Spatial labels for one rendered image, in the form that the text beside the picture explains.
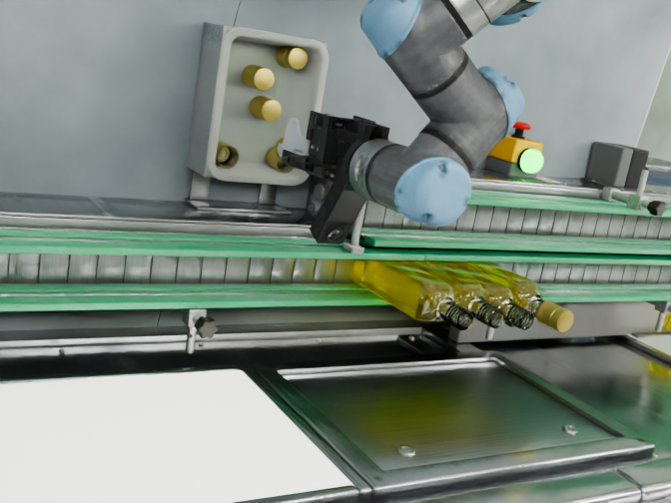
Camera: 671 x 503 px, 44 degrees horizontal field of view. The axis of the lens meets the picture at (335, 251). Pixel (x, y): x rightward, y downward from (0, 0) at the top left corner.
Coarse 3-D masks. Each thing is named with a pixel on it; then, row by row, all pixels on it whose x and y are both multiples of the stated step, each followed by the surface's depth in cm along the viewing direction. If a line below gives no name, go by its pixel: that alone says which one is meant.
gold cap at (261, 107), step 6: (258, 96) 129; (264, 96) 129; (252, 102) 129; (258, 102) 127; (264, 102) 126; (270, 102) 126; (276, 102) 127; (252, 108) 129; (258, 108) 127; (264, 108) 126; (270, 108) 126; (276, 108) 127; (252, 114) 130; (258, 114) 127; (264, 114) 126; (270, 114) 127; (276, 114) 127; (270, 120) 127
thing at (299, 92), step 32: (256, 32) 119; (224, 64) 118; (256, 64) 128; (320, 64) 126; (224, 96) 127; (256, 96) 129; (288, 96) 132; (320, 96) 127; (224, 128) 128; (256, 128) 131; (256, 160) 133
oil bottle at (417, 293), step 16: (352, 272) 134; (368, 272) 130; (384, 272) 126; (400, 272) 123; (416, 272) 124; (368, 288) 130; (384, 288) 126; (400, 288) 123; (416, 288) 119; (432, 288) 118; (448, 288) 119; (400, 304) 122; (416, 304) 119; (432, 304) 117; (432, 320) 118
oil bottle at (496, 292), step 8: (448, 264) 134; (456, 264) 135; (464, 272) 130; (472, 272) 131; (480, 272) 132; (480, 280) 127; (488, 280) 128; (496, 280) 129; (488, 288) 124; (496, 288) 125; (504, 288) 125; (488, 296) 124; (496, 296) 123; (504, 296) 124; (512, 296) 125; (496, 304) 124; (504, 320) 126
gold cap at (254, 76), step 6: (252, 66) 126; (258, 66) 126; (246, 72) 126; (252, 72) 125; (258, 72) 124; (264, 72) 124; (270, 72) 125; (246, 78) 126; (252, 78) 124; (258, 78) 124; (264, 78) 124; (270, 78) 125; (246, 84) 127; (252, 84) 125; (258, 84) 124; (264, 84) 125; (270, 84) 125; (264, 90) 125
